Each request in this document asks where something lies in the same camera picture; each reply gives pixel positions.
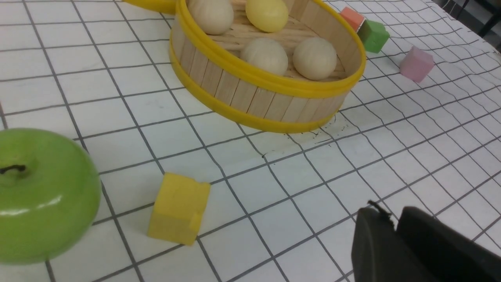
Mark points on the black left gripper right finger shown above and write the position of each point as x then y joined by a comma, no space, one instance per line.
446,254

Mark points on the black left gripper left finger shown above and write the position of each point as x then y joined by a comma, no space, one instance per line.
379,254

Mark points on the cream bun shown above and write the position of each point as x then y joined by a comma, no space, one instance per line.
212,16
315,58
266,54

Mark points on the yellow bun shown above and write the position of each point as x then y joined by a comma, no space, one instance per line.
269,16

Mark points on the bamboo steamer tray yellow rim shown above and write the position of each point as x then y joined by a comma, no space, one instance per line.
210,68

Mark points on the bamboo steamer lid yellow rim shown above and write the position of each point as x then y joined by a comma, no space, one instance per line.
161,6

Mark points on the pink foam cube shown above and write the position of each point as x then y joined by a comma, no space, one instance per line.
416,65

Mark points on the yellow foam cube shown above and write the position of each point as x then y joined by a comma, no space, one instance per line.
179,209

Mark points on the green foam cube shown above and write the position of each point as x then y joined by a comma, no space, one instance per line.
373,36

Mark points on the orange foam cube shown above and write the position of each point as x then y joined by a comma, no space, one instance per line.
352,17

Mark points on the green plastic apple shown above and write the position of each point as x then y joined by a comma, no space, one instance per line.
50,193

